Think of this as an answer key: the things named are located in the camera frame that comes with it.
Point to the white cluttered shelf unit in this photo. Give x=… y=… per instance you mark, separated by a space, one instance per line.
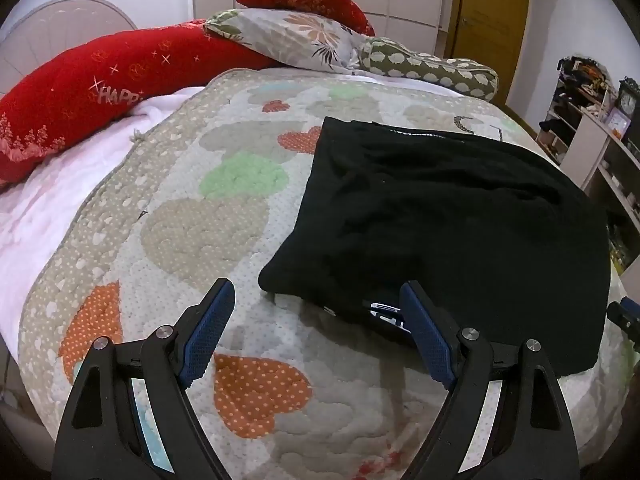
x=590 y=135

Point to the long red printed pillow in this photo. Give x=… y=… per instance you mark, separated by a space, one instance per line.
x=75 y=85

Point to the black pants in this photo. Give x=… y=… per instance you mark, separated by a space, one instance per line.
x=425 y=210

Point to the floral grey pillow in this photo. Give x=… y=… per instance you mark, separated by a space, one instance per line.
x=300 y=35

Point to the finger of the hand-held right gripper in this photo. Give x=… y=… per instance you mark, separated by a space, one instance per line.
x=622 y=321
x=632 y=303

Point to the heart-patterned quilt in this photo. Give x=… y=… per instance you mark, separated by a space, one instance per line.
x=200 y=240

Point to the yellow wooden door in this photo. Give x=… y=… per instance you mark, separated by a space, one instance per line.
x=490 y=20

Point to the pale pink bed sheet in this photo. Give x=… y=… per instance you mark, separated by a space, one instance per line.
x=40 y=200

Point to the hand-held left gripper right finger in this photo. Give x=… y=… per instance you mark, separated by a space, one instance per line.
x=425 y=330

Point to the green dotted bolster pillow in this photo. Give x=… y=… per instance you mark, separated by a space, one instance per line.
x=440 y=72

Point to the dark mantel clock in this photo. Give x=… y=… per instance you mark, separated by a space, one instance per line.
x=629 y=100

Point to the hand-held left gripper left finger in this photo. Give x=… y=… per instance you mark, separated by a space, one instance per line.
x=210 y=325

